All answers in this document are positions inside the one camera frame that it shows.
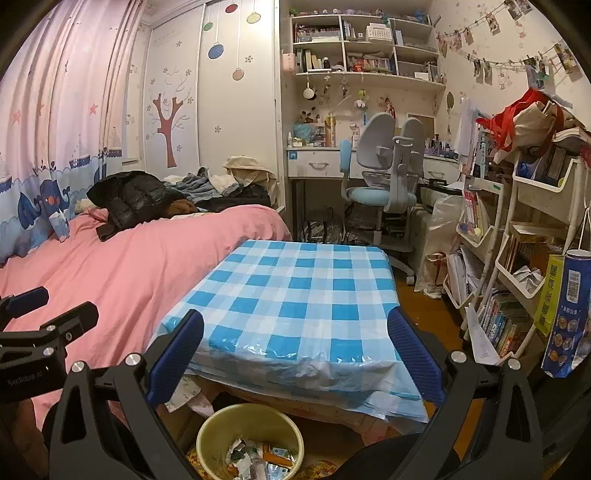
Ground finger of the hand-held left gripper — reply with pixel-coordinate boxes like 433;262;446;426
0;286;50;324
28;301;100;352

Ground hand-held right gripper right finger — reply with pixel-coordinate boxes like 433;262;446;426
387;305;546;480

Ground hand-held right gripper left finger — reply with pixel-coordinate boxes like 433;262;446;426
48;308;206;480

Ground yellow plastic bin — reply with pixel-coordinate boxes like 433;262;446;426
196;404;305;480

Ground white tissue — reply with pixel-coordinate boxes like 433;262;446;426
226;438;252;464

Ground floral white cloth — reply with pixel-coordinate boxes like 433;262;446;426
164;374;215;416

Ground loose white paper sheet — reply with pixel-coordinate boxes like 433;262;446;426
464;305;502;365

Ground pink blanket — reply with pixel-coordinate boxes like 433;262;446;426
0;205;294;416

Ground pile of papers and notebooks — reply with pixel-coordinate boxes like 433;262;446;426
447;247;483;305

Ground stack of colourful paperbacks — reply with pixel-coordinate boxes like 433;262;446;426
480;291;532;356

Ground white drawer cabinet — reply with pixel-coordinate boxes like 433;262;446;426
409;205;444;282

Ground black puffer jacket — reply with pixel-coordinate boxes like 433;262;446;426
87;171;185;241

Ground blue checkered tablecloth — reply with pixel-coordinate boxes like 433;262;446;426
159;239;430;423

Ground clear plastic bag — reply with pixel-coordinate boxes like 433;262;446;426
427;194;462;259

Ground yellow hanging bag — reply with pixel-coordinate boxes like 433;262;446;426
533;254;566;337

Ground brown plush toy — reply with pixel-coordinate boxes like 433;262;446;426
166;198;199;217

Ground colourful floral mat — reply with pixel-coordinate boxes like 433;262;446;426
295;459;342;480

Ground blue hanging snack bag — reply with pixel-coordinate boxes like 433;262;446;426
540;249;591;379

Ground row of red-spined books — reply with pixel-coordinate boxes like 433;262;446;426
462;189;490;232

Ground striped storage bag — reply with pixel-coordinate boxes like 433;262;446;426
302;208;345;244

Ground denim clothes pile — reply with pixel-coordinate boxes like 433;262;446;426
175;168;241;205

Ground whale print curtain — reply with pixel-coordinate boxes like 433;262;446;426
0;0;153;268

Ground beige garment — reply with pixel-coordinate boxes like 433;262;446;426
224;156;278;190

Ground grey and blue desk chair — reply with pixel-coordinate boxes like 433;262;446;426
339;112;428;284

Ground white desk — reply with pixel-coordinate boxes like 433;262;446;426
286;145;462;241

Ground red fabric bag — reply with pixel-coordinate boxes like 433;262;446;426
478;88;555;153

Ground beige canvas bag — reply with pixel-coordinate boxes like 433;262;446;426
512;99;566;148

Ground white wardrobe with tree decal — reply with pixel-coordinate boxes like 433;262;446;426
122;0;287;213

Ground beige tote bag red handles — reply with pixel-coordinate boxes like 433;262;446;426
416;251;448;298

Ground white wall shelf unit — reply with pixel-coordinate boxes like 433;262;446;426
281;11;446;93

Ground string of hanging photos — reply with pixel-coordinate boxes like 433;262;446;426
436;0;583;86

